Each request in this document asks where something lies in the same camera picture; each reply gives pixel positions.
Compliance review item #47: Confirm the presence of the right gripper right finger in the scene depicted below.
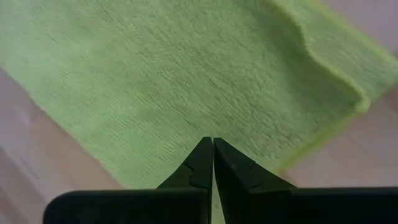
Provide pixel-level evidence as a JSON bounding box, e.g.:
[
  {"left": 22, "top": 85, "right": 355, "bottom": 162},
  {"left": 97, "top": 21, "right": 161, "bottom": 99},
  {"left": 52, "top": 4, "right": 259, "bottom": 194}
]
[{"left": 213, "top": 138, "right": 398, "bottom": 224}]

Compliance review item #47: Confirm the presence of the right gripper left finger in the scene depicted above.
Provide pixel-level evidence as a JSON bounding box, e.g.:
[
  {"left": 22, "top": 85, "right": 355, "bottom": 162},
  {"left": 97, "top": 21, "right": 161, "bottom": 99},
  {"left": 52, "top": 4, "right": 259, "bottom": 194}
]
[{"left": 42, "top": 136, "right": 214, "bottom": 224}]

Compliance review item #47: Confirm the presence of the green microfiber towel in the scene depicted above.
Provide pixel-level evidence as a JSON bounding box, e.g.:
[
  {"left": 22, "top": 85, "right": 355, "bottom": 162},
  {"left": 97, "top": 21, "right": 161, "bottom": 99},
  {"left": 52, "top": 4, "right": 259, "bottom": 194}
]
[{"left": 0, "top": 0, "right": 398, "bottom": 224}]

